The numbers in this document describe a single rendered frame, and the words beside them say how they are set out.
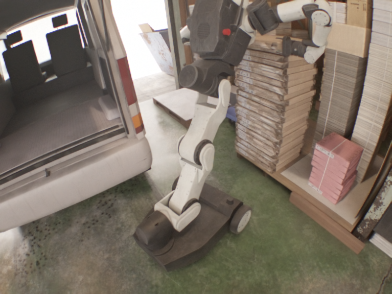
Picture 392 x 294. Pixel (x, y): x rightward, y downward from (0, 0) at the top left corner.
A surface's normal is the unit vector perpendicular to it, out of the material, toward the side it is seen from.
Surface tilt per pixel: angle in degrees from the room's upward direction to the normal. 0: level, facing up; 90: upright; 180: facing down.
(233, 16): 87
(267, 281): 0
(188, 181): 54
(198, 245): 0
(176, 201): 40
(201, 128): 48
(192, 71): 60
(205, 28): 75
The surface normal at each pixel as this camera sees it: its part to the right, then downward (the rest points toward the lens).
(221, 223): -0.10, -0.82
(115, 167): 0.57, 0.36
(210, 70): 0.73, 0.32
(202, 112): -0.57, -0.20
